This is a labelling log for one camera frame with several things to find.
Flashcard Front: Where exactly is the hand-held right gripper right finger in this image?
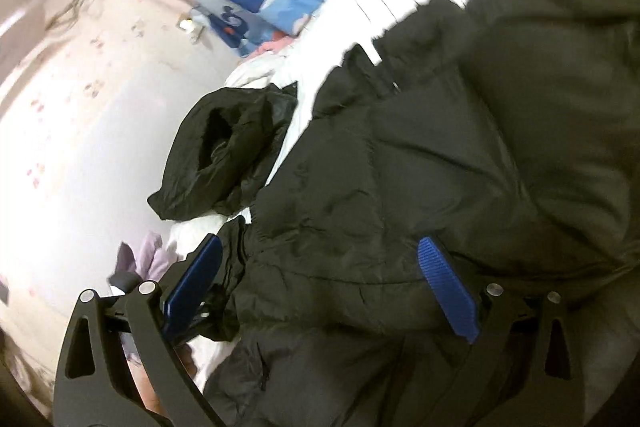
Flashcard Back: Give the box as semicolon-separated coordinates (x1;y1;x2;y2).
417;235;577;427

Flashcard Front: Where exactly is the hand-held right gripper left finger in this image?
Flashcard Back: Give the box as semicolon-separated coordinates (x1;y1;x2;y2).
52;234;226;427

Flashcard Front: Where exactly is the black puffer jacket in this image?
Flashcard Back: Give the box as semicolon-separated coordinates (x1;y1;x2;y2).
147;0;640;427

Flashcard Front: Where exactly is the purple cloth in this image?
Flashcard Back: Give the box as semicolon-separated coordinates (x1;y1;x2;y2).
107;231;177;300

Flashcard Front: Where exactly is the small shiny object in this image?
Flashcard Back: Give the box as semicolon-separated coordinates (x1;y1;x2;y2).
177;12;203;43

